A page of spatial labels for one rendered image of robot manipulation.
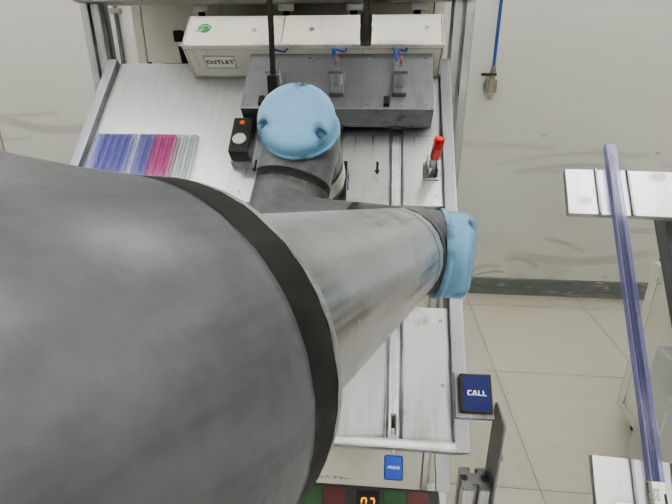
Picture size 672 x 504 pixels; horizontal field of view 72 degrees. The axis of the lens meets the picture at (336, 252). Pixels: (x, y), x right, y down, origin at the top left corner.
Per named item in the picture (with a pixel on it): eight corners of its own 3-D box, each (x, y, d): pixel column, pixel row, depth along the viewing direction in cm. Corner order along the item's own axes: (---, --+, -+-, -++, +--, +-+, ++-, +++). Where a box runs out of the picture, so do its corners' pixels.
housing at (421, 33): (434, 100, 96) (445, 43, 83) (203, 99, 100) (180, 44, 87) (433, 71, 100) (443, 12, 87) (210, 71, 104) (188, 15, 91)
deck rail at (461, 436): (462, 455, 66) (470, 453, 61) (447, 454, 67) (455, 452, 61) (444, 82, 97) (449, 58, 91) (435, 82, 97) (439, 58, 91)
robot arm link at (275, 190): (325, 293, 38) (352, 170, 41) (210, 273, 42) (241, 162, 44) (350, 308, 46) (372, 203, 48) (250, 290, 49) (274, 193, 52)
